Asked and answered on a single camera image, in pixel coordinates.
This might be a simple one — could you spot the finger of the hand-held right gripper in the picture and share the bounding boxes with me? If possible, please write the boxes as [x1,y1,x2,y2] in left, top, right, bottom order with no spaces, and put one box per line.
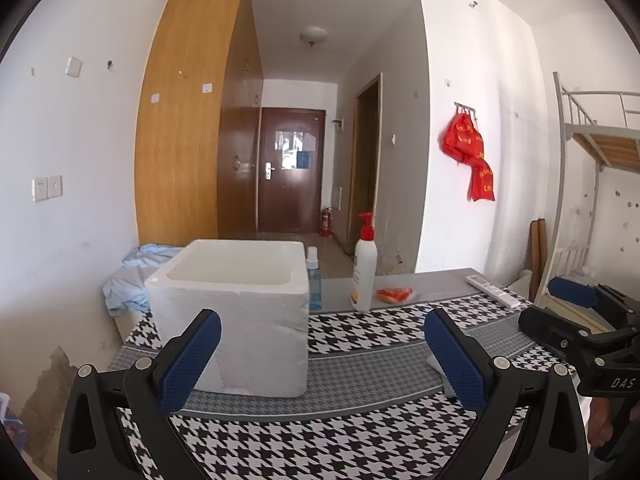
[547,276,640,332]
[517,305,640,362]

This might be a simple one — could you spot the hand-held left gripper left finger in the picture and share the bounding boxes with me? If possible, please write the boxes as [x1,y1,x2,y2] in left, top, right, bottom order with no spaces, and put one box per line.
[56,308,223,480]

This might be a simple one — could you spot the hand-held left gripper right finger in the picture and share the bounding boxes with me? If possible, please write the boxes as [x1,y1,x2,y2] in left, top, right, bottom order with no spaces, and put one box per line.
[422,307,591,480]

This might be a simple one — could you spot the white foam box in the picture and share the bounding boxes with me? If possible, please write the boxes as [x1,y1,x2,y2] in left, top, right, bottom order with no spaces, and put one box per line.
[145,239,310,398]

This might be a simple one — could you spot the person's right hand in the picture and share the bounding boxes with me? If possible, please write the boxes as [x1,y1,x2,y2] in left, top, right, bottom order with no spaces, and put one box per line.
[586,399,614,454]

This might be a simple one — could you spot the brown wooden poles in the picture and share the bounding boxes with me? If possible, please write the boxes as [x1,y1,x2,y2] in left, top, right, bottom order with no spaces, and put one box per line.
[530,218,548,301]

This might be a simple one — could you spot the white remote control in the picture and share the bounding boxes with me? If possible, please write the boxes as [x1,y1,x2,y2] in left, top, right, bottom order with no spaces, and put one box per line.
[465,275,522,309]

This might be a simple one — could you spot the red snack packet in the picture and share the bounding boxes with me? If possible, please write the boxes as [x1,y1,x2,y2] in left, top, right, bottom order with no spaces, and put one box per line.
[376,286,416,304]

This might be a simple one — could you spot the light blue cloth pile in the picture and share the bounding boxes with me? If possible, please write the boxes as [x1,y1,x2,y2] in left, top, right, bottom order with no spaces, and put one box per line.
[102,243,183,317]

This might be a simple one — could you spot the houndstooth tablecloth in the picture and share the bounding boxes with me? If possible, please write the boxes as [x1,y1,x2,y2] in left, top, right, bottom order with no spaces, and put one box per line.
[100,267,591,480]

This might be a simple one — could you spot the white red pump bottle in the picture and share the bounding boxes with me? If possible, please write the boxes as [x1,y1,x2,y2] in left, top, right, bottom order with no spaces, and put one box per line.
[350,211,378,312]

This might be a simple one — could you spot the white metal bunk bed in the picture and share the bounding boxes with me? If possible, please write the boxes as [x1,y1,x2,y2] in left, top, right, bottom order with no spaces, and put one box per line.
[530,72,640,311]

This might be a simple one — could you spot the blue spray bottle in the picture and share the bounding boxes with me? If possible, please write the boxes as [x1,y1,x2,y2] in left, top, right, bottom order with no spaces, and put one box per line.
[305,246,323,311]

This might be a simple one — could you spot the small red hanging bag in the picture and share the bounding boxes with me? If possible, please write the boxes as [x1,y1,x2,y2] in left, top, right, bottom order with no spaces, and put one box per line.
[470,157,497,203]

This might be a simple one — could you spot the brown entrance door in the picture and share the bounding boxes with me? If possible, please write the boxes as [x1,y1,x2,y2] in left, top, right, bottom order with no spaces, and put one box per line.
[256,107,326,234]

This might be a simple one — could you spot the large red hanging bag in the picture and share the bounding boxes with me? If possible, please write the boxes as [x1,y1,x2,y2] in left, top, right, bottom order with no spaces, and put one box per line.
[442,111,486,166]

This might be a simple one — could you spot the wooden wardrobe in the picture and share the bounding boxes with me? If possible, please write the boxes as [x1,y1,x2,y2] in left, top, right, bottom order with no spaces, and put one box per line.
[135,0,264,248]

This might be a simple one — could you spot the paper sheets on door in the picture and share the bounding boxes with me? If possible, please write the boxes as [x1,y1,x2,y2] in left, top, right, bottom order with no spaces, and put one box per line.
[274,130,317,153]

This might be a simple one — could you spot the brown side door frame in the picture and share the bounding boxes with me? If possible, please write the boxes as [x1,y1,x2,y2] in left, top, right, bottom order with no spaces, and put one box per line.
[347,73,383,256]

